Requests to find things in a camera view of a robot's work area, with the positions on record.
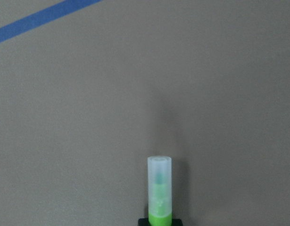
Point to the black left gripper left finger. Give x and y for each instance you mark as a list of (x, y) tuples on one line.
[(143, 222)]

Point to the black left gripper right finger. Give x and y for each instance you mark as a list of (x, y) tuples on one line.
[(176, 222)]

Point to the green highlighter pen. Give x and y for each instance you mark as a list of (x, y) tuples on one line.
[(159, 190)]

